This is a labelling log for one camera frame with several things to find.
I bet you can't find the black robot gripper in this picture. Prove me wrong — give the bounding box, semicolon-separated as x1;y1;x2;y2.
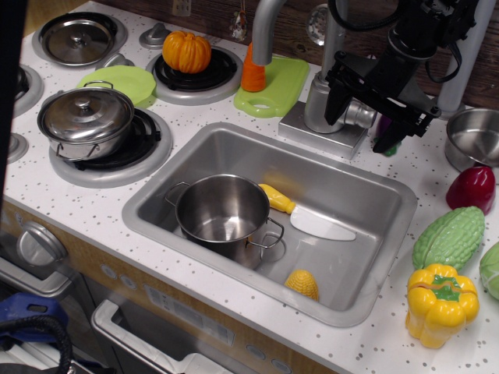
324;51;441;153

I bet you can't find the silver faucet lever handle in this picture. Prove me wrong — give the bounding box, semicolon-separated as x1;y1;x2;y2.
339;98;378;129

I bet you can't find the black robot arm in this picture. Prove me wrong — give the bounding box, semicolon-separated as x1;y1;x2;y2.
324;1;478;153

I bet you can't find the purple toy eggplant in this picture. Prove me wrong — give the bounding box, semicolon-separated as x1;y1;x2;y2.
373;115;402;157

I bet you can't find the silver toy faucet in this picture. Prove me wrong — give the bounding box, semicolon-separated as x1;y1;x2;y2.
252;0;368;160

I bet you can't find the grey support pole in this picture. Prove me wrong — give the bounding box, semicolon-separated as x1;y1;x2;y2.
434;0;496;119

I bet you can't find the green cutting board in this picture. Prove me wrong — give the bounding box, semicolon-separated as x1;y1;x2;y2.
233;55;310;118

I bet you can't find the clear crystal knob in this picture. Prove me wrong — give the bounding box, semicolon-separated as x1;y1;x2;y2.
306;4;328;45

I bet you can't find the steel pot at right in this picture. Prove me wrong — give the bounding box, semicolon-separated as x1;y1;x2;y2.
444;108;498;172

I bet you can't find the orange toy carrot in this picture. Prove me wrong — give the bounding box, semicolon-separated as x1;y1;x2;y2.
240;43;267;92

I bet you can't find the red toy pepper half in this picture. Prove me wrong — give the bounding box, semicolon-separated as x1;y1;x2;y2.
446;166;496;215

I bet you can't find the back right stove burner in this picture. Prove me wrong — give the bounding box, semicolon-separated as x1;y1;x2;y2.
147;47;242;106

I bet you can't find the green toy bitter gourd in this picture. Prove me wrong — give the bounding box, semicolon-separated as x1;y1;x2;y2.
412;206;485;271

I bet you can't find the grey sink basin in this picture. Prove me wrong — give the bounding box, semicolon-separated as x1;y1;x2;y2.
122;122;417;327

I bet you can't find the steel pot in sink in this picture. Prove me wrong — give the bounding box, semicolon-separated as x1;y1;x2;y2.
164;174;285;269

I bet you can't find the yellow toy corn piece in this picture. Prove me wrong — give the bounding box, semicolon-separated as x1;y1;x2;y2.
285;269;319;302

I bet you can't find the orange toy pumpkin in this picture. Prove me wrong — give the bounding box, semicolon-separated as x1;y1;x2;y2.
162;30;212;74

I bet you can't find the green toy cabbage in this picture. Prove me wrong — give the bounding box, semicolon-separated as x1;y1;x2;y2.
480;243;499;299

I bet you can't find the yellow toy bell pepper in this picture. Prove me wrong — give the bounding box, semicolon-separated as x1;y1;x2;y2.
405;263;480;349

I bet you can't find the front stove burner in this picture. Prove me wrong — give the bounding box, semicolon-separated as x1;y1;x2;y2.
49;109;173;189

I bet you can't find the grey stove knob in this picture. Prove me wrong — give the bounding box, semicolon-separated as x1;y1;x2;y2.
95;53;135;70
139;23;170;49

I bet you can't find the green toy plate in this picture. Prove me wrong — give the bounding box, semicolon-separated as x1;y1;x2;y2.
76;65;157;108

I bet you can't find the lidded steel pot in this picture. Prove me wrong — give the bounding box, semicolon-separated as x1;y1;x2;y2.
37;86;135;161

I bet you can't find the steel lid on burner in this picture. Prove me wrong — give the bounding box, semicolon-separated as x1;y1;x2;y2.
41;16;117;66

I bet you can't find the back left stove burner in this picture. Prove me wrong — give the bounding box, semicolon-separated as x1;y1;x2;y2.
32;12;128;67

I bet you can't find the left edge stove burner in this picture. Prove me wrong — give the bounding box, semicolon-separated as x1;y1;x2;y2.
6;64;45;164

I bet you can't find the silver oven knob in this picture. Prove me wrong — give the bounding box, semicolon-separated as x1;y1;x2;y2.
16;221;68;267

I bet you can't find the blue clamp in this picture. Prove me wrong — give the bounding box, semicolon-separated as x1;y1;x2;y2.
1;293;69;343

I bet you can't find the yellow handled toy knife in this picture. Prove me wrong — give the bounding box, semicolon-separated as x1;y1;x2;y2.
259;184;356;242

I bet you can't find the oven door handle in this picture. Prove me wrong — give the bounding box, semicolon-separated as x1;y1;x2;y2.
92;299;248;373

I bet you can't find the dark foreground post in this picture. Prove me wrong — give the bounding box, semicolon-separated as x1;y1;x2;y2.
1;1;28;202

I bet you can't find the black braided cable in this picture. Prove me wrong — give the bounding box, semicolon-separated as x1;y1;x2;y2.
0;315;75;374

